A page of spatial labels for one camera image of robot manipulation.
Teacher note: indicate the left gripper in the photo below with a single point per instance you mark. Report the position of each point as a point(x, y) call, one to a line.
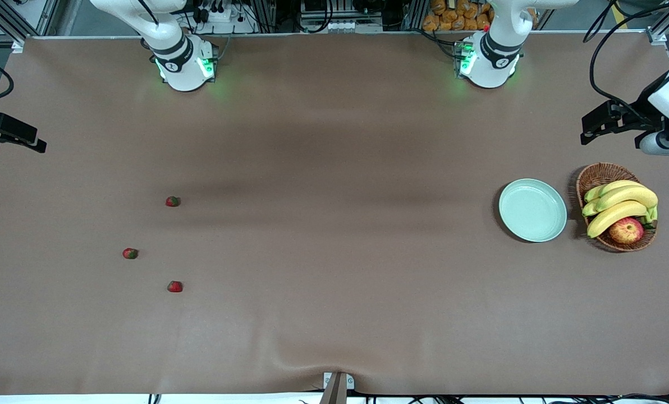
point(641, 110)

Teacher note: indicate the red strawberry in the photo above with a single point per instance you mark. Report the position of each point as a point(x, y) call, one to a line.
point(172, 201)
point(174, 287)
point(130, 253)

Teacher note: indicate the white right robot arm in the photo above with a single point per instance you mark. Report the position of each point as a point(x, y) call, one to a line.
point(183, 73)

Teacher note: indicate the light green round plate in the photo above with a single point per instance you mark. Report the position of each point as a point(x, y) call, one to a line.
point(531, 219)

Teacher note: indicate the brown wicker basket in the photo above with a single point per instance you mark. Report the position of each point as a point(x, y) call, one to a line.
point(598, 174)

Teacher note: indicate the yellow banana bunch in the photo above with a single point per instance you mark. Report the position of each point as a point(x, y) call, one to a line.
point(629, 196)

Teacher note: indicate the red yellow apple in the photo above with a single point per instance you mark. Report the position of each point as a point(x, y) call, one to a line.
point(626, 231)

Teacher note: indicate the orange bread bun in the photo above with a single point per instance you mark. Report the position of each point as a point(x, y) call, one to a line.
point(470, 10)
point(483, 21)
point(430, 22)
point(439, 5)
point(459, 23)

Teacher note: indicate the white power strip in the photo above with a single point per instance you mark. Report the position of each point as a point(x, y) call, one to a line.
point(222, 14)

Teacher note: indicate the electronics unit with connectors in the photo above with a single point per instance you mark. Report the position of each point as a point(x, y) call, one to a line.
point(340, 25)

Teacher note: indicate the large table cover mat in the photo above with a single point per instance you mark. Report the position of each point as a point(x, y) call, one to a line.
point(334, 308)

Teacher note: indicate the metal bracket with pole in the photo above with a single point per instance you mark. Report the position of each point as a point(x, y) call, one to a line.
point(337, 390)

